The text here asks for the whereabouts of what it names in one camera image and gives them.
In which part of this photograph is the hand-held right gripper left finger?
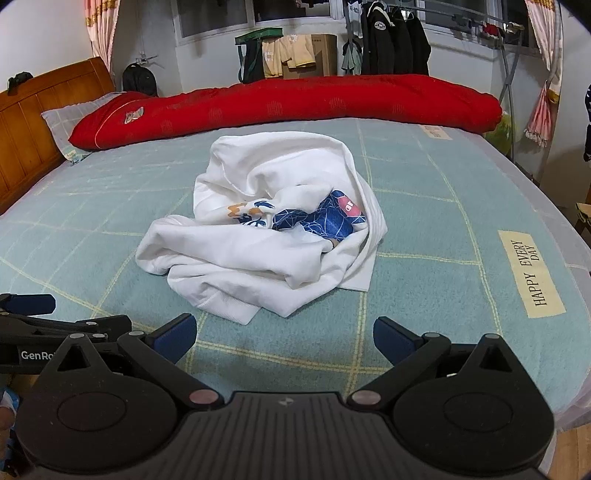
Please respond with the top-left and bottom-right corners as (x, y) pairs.
(46, 313), (225, 411)

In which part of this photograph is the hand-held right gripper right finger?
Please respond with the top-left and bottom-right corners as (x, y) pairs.
(347, 316), (527, 411)

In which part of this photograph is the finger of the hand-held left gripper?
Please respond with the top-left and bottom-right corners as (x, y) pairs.
(0, 315), (133, 344)
(0, 294), (57, 315)

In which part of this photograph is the white bear print shirt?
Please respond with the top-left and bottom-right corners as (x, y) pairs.
(135, 130), (389, 324)

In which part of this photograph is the bed with green plaid sheet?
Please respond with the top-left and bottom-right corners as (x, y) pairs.
(0, 117), (591, 411)

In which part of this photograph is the wooden headboard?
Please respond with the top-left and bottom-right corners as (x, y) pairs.
(0, 58), (116, 215)

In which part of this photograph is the grey plaid pillow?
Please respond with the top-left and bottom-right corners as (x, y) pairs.
(41, 91), (125, 162)

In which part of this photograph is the yellow-green bag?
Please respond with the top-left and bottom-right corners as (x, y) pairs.
(485, 113), (513, 158)

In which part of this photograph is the black backpack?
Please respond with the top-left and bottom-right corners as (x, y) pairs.
(121, 62), (158, 97)

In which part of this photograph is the red rolled quilt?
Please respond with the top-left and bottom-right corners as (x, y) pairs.
(68, 75), (503, 151)

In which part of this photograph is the pink patterned curtain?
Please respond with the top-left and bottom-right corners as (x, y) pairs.
(84, 0), (122, 77)

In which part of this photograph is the grey-green hanging garment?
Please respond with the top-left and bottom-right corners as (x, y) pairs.
(341, 39), (363, 75)

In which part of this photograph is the cardboard box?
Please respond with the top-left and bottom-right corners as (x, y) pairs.
(283, 33), (338, 79)

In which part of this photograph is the navy star print robe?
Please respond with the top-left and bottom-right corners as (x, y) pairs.
(583, 83), (591, 162)

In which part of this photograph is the pink tied curtain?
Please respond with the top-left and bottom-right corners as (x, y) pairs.
(524, 0), (565, 148)

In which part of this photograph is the green frame stand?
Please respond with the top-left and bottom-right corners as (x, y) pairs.
(235, 27), (283, 85)

